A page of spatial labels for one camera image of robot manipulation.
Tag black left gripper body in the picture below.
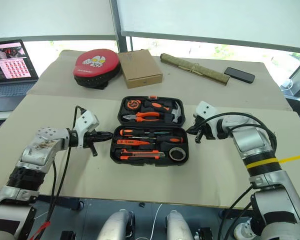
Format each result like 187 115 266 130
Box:
82 129 103 158

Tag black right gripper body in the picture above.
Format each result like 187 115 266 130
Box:
193 116 217 145

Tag orange black handled screwdriver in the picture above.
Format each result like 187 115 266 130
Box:
118 128 157 137
128 134 184 144

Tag orange voltage tester pen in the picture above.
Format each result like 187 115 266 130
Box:
116 139 151 146

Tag orange black utility knife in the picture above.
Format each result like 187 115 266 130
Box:
119 148 165 161

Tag black tool case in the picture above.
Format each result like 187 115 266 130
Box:
109 95 190 169

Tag black electrical tape roll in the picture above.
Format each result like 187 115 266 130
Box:
168 146 187 162

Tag orange black tape measure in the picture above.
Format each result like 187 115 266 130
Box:
126 98 142 111

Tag olive rolled mat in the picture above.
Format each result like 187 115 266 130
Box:
159 52 231 87

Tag black smartphone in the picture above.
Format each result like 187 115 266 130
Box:
223 66 256 84

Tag red round punching pad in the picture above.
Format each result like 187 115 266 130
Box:
72 49 122 90

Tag brown cardboard box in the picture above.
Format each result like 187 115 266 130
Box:
117 49 164 89

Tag silver rounded shell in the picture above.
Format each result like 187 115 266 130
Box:
99 209 136 240
166 210 193 240

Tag yellow floor tape strip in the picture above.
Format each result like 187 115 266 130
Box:
276 152 300 164

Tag grey laptop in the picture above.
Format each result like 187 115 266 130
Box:
0 39 40 113

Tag white sneaker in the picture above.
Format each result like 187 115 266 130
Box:
233 218 256 240

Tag white roller blind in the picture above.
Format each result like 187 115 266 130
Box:
0 0 117 38
116 0 300 55

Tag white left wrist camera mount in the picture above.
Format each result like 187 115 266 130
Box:
73 109 100 148

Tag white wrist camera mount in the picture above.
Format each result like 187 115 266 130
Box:
193 101 222 126
73 109 100 148

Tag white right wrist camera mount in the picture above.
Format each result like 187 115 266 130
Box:
193 101 222 126

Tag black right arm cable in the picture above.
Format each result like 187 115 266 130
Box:
199 112 278 240

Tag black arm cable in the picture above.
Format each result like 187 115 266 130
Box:
27 105 88 240
199 112 278 240

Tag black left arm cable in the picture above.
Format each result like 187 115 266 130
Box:
27 105 88 240

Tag claw hammer orange black handle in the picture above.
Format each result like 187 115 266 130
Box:
141 99 184 124

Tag orange handled pliers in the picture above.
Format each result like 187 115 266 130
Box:
122 111 161 123

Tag thin white cable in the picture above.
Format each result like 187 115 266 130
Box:
149 203 163 240

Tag dark window frame post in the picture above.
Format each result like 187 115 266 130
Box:
109 0 134 54

